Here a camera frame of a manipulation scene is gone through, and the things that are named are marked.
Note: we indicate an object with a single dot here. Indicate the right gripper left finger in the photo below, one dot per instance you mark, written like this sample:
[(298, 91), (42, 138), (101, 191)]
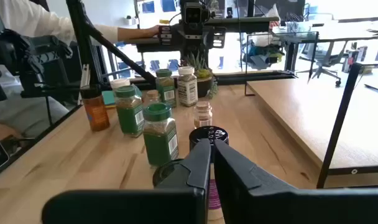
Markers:
[(176, 205)]

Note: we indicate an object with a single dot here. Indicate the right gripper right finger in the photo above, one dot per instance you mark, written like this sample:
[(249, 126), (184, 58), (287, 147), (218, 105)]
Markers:
[(270, 205)]

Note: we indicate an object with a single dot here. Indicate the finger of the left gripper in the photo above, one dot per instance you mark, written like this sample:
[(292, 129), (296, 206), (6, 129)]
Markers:
[(200, 32), (189, 32)]

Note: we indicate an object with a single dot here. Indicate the white lid spice jar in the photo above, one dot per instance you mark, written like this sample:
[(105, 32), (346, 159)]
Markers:
[(187, 90)]

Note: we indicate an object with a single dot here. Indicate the green lid herb jar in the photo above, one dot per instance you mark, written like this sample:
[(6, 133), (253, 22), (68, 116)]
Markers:
[(129, 115), (165, 90), (160, 140)]

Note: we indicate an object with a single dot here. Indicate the small saffron jar cork lid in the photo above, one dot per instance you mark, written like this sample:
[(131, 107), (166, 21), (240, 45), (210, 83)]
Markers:
[(203, 116), (151, 96)]

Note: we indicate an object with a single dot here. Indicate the purple label jar black lid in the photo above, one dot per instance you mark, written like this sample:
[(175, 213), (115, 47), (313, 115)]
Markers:
[(209, 133)]

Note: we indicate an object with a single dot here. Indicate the wooden shelf black metal frame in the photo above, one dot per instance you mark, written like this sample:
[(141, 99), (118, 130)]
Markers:
[(301, 118)]

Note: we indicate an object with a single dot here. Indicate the orange spice jar black lid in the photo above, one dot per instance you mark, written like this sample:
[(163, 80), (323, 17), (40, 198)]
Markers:
[(95, 115)]

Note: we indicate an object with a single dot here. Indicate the person's hand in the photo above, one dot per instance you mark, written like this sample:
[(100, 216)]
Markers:
[(152, 31)]

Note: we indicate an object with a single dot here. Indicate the potted succulent plant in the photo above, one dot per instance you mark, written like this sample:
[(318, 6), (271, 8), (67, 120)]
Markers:
[(204, 84)]

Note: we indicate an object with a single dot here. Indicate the pile of bags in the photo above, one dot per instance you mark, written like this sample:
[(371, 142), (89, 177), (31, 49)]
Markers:
[(263, 56)]

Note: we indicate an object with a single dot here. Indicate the green sponge cloth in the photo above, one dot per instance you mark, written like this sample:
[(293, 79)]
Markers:
[(107, 98)]

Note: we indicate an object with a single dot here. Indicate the office chair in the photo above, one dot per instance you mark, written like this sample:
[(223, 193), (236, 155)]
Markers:
[(324, 62)]

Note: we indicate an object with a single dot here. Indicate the white office desk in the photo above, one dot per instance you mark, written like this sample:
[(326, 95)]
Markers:
[(332, 31)]

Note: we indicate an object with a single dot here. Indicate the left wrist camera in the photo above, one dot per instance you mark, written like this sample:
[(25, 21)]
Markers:
[(193, 12)]

